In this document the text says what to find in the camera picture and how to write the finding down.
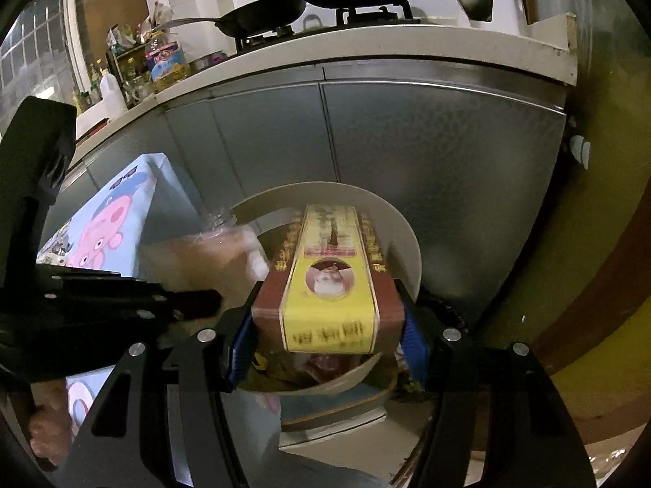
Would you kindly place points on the black frying pan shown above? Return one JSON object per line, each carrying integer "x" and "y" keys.
{"x": 264, "y": 12}

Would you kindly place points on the beige round bin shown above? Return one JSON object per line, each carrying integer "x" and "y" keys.
{"x": 396, "y": 244}

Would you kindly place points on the cluttered spice rack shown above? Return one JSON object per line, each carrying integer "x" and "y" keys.
{"x": 129, "y": 66}

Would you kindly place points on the white plastic jug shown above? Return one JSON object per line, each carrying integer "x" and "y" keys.
{"x": 113, "y": 94}

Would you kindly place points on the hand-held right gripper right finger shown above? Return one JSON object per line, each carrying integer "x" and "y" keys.
{"x": 414, "y": 345}

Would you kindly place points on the gas stove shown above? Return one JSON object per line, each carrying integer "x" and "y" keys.
{"x": 376, "y": 15}

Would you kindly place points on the barred window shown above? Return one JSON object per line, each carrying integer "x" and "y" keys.
{"x": 35, "y": 45}

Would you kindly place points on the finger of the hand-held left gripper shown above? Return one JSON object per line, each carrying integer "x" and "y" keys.
{"x": 198, "y": 302}

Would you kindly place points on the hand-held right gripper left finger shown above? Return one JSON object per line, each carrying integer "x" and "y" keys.
{"x": 239, "y": 356}

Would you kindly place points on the blue cartoon tablecloth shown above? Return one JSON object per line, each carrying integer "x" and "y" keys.
{"x": 117, "y": 203}

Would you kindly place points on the clear plastic bottle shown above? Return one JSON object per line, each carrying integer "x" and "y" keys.
{"x": 213, "y": 259}

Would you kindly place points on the steel kitchen counter cabinet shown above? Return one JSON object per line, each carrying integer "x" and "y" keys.
{"x": 407, "y": 137}

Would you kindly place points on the white wall fitting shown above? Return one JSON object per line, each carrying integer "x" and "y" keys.
{"x": 581, "y": 151}

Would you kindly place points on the yellow and brown box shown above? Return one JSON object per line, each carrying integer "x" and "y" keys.
{"x": 330, "y": 284}

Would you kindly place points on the person's left hand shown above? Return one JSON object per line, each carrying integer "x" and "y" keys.
{"x": 48, "y": 427}

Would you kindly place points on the cooking oil bottle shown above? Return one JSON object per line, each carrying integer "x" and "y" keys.
{"x": 168, "y": 63}

